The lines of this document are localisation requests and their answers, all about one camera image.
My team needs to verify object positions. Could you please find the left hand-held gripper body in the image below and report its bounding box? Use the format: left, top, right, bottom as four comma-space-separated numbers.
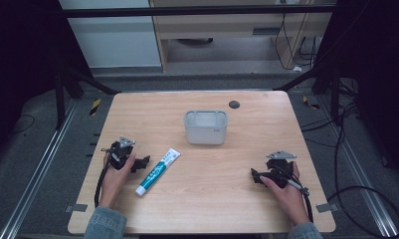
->
100, 135, 137, 171

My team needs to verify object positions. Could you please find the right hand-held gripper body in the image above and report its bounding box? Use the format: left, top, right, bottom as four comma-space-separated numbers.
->
265, 149, 298, 189

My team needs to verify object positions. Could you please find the person's left hand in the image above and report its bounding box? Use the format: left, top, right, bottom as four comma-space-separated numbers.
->
98, 154, 137, 210

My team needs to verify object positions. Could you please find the person's right hand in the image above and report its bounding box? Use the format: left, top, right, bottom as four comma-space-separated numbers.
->
259, 160, 311, 226

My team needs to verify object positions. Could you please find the teal and white toothpaste tube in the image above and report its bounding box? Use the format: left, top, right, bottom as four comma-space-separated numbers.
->
134, 147, 182, 198

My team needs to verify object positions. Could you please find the grey tape piece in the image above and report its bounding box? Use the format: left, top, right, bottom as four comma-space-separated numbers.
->
64, 202, 89, 214
314, 201, 340, 214

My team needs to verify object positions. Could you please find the grey plastic container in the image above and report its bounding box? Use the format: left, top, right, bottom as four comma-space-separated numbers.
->
183, 110, 229, 146

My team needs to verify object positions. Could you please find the black metal stand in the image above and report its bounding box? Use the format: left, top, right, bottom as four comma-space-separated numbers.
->
272, 62, 343, 126
53, 65, 121, 131

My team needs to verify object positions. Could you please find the white cabinet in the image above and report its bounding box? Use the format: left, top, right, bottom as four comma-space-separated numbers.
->
59, 0, 162, 70

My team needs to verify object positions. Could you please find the dark curtain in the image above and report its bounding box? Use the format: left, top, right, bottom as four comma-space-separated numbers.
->
0, 0, 93, 162
314, 0, 399, 185

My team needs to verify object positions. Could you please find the wooden desk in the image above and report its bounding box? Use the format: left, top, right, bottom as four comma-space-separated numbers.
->
149, 0, 338, 73

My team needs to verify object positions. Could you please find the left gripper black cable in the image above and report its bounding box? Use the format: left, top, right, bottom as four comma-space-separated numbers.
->
94, 161, 113, 209

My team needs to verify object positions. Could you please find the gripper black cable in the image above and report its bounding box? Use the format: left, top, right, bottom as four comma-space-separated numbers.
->
94, 161, 113, 209
286, 172, 314, 224

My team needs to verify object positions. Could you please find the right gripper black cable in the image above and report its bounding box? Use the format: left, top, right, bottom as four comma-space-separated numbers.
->
286, 172, 314, 224

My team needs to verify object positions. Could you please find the black looped floor cable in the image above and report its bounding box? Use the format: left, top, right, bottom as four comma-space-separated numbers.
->
325, 109, 399, 239

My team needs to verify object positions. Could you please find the aluminium floor rail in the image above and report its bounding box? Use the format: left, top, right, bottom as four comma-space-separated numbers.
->
315, 95, 399, 239
0, 99, 80, 239

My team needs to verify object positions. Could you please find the thin black floor cable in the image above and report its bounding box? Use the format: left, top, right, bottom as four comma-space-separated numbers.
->
8, 114, 37, 136

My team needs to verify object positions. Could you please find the black hanging desk cable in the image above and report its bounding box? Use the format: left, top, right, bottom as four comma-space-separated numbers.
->
274, 12, 318, 72

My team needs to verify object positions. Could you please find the black horizontal frame bar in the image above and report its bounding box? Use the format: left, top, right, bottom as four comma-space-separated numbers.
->
59, 4, 338, 19

